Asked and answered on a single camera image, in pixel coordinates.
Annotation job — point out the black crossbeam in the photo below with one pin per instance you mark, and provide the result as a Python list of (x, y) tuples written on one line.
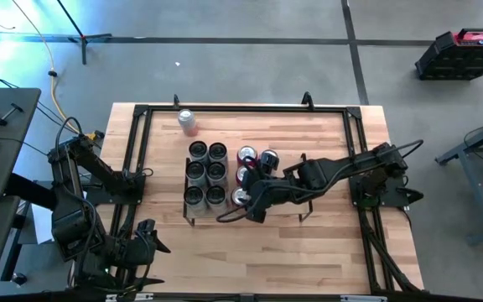
[(266, 298)]

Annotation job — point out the black desk foot bar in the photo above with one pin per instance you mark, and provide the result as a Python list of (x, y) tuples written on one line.
[(32, 191)]

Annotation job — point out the white floor sheet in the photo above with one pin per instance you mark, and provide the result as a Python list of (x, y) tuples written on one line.
[(42, 226)]

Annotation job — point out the silver metal bracket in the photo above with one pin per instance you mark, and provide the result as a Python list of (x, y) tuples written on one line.
[(363, 298), (115, 298)]

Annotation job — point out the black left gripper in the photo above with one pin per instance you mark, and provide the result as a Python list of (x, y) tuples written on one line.
[(136, 251)]

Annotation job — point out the wooden shelf black metal legs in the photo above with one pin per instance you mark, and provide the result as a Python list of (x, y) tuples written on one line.
[(292, 209)]

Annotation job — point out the tall white can teal palms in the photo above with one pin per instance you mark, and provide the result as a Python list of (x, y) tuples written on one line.
[(215, 171)]

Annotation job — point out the black aluminium table frame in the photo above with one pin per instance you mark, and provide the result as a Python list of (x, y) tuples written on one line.
[(224, 108)]

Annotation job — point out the small black bracket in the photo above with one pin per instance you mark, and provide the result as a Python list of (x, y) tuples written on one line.
[(176, 100), (307, 100)]

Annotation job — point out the black tripod stand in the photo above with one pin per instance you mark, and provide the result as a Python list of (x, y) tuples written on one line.
[(84, 50)]

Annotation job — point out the black and red tool case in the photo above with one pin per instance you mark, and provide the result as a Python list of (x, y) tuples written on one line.
[(455, 63)]

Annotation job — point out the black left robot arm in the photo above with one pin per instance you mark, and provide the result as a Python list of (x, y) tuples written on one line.
[(69, 226)]

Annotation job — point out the red cola can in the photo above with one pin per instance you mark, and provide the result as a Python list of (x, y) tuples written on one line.
[(238, 196), (240, 174), (246, 153)]

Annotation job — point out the black caster wheel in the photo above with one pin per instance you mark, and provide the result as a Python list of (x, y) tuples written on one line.
[(18, 279)]

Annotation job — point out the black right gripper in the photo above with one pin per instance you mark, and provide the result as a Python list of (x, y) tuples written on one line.
[(266, 189)]

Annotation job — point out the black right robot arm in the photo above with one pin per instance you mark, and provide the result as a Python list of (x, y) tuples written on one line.
[(333, 172)]

